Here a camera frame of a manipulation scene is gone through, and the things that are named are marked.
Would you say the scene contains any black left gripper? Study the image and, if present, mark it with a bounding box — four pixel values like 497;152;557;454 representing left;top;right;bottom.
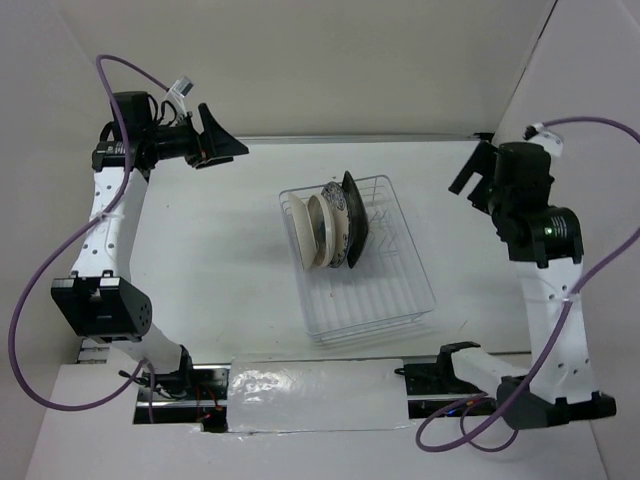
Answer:
144;103;248;170

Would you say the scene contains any orange rimmed petal pattern plate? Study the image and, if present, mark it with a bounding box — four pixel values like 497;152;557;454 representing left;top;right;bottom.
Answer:
287;192;317;270

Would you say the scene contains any dark square patterned plate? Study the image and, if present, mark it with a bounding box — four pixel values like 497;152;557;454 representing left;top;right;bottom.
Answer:
342;171;369;269

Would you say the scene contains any cream plate with blue centre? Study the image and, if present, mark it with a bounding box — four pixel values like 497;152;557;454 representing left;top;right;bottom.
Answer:
307;194;337;268

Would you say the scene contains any blue and white patterned plate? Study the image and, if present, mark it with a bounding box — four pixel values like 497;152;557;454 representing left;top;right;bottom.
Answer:
321;181;352;268

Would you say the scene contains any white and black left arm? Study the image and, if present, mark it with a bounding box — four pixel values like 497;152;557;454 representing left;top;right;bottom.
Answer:
51;93;249;399

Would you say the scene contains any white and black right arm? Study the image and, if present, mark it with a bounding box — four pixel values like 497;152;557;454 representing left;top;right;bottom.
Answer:
436;141;617;430

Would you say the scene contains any silver taped front panel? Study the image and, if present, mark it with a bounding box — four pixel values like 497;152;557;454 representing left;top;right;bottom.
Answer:
227;359;412;434

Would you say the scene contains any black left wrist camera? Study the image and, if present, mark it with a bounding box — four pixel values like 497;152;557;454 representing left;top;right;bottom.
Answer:
114;91;153;137

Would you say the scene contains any white wire dish rack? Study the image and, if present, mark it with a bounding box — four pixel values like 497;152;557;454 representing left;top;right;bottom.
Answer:
279;175;436;343

